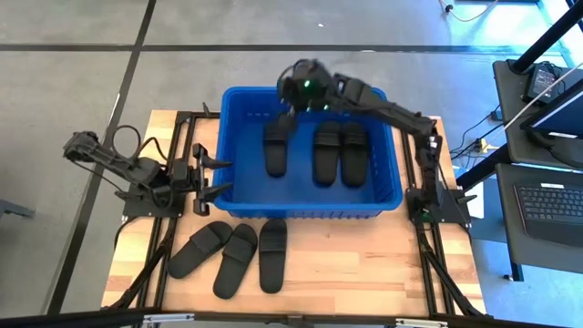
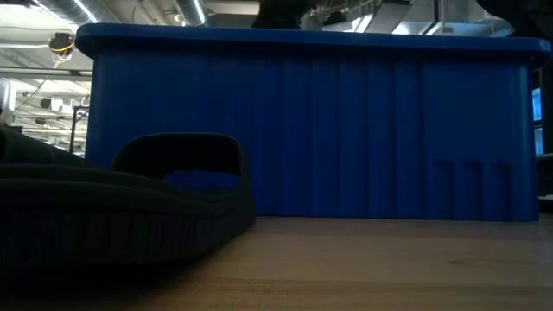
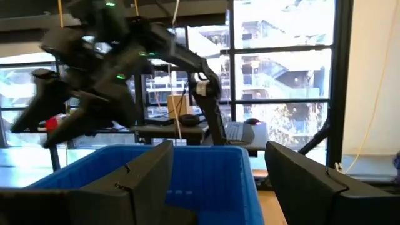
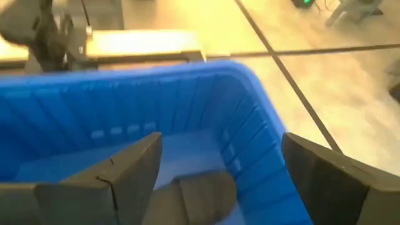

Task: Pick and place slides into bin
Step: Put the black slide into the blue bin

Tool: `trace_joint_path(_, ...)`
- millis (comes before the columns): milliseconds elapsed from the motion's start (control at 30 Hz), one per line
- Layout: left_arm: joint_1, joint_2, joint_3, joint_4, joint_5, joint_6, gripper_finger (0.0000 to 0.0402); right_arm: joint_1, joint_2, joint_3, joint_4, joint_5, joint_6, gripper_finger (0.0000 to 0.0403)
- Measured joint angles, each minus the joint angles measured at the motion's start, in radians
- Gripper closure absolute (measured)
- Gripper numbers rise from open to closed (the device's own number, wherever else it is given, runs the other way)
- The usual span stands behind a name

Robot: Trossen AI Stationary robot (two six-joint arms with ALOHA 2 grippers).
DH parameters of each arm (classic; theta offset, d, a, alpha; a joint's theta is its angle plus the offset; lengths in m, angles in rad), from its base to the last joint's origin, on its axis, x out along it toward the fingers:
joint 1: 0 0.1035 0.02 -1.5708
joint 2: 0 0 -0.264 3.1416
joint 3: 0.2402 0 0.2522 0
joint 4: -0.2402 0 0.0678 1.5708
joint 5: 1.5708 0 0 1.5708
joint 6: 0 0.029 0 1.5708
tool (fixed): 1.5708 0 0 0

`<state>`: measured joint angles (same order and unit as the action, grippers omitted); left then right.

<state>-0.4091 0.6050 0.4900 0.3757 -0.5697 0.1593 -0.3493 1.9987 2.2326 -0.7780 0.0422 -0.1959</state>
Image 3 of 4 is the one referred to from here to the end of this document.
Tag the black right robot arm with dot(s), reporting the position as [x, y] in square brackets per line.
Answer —
[187, 59]

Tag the black vertical post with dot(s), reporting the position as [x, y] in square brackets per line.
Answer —
[339, 78]

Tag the brown cardboard box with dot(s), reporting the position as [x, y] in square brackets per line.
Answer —
[179, 104]

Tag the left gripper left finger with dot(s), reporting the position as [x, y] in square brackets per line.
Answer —
[93, 206]

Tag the black laptop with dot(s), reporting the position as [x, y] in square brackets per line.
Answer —
[237, 132]

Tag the black computer mouse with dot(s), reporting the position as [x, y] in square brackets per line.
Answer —
[252, 121]

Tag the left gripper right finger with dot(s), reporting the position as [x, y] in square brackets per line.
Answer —
[312, 200]

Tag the small red object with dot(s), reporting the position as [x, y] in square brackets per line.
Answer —
[52, 125]

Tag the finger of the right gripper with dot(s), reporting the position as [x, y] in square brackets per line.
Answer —
[100, 118]
[47, 100]

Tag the black desk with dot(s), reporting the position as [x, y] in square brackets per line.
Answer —
[259, 137]
[162, 129]

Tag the blue plastic bin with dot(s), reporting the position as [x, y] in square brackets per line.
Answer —
[212, 175]

